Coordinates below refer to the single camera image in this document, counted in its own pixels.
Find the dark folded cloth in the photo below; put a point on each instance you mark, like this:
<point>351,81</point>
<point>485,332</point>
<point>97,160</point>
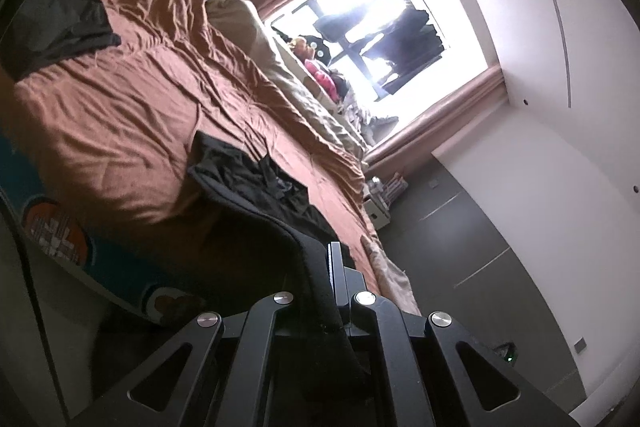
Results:
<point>55,27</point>

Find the white nightstand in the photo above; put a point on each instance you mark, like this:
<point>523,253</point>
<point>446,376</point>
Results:
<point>377,212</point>

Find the pink plush toy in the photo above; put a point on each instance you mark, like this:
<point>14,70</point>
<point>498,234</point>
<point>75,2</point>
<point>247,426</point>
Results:
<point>320,74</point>

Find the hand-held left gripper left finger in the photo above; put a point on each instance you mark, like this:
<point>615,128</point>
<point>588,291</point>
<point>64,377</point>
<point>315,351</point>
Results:
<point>280,322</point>

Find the mug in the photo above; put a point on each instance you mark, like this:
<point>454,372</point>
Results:
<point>373,183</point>

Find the brown plush toy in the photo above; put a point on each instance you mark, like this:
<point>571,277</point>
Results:
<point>301,48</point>

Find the dark hanging garment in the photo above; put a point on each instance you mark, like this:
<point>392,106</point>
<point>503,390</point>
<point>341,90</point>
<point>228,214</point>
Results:
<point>335,28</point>

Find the black plush toy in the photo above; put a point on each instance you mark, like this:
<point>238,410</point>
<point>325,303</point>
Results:
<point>319,49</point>

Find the beige blanket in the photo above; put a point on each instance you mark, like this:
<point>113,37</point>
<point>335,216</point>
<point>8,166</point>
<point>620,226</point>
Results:
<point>280,72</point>

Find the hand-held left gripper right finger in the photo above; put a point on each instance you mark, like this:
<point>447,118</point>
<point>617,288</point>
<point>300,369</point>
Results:
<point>345,287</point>

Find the black button shirt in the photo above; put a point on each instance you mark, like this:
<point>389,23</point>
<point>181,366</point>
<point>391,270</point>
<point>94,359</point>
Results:
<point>240,187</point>

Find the pile of clothes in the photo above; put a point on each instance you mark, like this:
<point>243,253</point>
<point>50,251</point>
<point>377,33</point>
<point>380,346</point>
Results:
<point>360,112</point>

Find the brown duvet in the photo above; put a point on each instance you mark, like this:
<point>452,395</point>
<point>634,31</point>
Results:
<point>125,107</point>

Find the dark hanging shorts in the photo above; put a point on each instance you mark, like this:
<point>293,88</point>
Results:
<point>412,37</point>

